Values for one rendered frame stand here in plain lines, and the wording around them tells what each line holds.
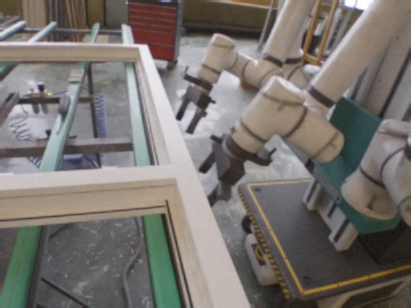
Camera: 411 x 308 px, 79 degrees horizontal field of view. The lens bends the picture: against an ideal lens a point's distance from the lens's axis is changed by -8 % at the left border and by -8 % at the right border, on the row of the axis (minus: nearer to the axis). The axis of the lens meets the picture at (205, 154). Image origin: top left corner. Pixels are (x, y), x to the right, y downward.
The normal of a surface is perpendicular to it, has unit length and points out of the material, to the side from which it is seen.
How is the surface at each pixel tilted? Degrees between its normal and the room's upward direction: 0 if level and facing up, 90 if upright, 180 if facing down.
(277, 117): 90
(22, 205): 90
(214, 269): 0
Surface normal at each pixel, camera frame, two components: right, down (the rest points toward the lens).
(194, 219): 0.12, -0.83
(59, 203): 0.27, 0.56
